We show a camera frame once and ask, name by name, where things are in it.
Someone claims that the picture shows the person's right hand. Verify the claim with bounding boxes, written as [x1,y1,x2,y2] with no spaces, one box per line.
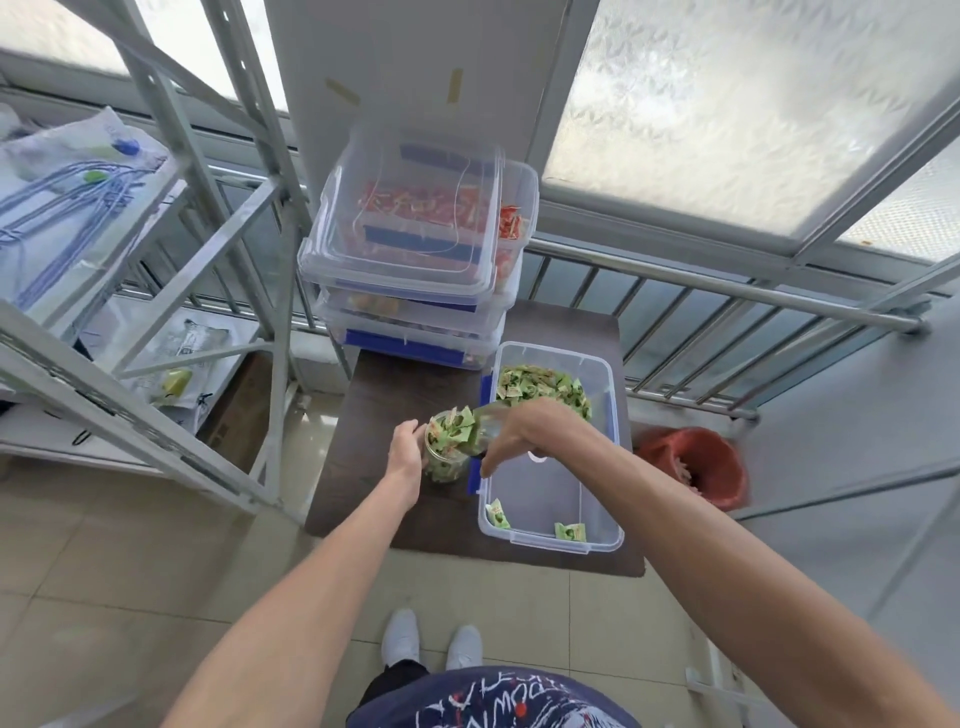
[479,397,594,480]

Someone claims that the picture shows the person's left hand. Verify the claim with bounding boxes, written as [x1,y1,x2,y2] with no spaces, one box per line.
[386,419,429,515]

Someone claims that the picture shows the clear plastic cup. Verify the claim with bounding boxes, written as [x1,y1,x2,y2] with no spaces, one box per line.
[422,410,481,485]

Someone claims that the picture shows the green candy packets batch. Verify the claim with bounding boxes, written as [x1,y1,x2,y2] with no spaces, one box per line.
[425,406,481,481]

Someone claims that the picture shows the metal scoop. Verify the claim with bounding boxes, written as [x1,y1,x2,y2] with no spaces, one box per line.
[472,402,519,459]

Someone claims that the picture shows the clear bin with green candies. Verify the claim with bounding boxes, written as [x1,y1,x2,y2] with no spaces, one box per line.
[477,341,626,555]

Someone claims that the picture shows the clear plastic bin lid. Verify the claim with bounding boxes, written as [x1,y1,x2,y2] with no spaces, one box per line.
[297,127,505,294]

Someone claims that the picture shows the person's right forearm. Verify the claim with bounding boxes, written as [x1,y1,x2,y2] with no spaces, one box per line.
[569,419,960,728]

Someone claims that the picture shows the person's left forearm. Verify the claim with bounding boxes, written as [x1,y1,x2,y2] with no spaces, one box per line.
[161,483,421,728]

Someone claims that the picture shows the cardboard box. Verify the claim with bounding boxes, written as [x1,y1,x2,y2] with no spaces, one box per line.
[198,352,275,474]

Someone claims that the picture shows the person's left grey shoe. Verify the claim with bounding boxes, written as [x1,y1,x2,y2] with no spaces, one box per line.
[380,608,420,669]

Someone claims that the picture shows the person's grey shoe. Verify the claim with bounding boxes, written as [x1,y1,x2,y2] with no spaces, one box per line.
[446,624,484,673]
[380,608,420,669]

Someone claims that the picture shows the person's right grey shoe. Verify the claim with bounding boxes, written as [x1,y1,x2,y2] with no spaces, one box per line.
[446,624,484,673]

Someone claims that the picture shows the red waste bin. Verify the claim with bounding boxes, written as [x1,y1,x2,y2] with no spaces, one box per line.
[637,427,750,513]

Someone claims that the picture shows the grey metal shelf rack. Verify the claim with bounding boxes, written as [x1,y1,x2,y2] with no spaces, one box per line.
[0,0,316,523]

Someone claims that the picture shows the heap of red candy packets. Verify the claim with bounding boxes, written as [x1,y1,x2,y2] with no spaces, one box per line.
[358,179,524,279]

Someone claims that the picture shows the black trousers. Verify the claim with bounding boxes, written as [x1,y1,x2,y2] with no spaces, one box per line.
[348,659,433,714]

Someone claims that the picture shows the steel railing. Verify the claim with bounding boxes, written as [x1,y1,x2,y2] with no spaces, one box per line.
[112,161,931,421]

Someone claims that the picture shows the navy printed shirt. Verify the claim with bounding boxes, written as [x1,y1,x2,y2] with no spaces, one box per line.
[367,665,643,728]

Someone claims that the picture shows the frosted glass window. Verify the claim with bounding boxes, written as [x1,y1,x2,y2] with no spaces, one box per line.
[0,0,294,121]
[524,0,960,286]

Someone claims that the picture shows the grey metal rack frame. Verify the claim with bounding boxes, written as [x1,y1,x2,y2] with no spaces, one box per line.
[731,247,960,526]

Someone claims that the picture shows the white metal frame piece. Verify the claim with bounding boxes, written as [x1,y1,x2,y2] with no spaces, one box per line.
[686,644,751,706]

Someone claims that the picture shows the plastic bag of wire hangers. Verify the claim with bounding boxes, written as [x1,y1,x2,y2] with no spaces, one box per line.
[0,104,170,316]

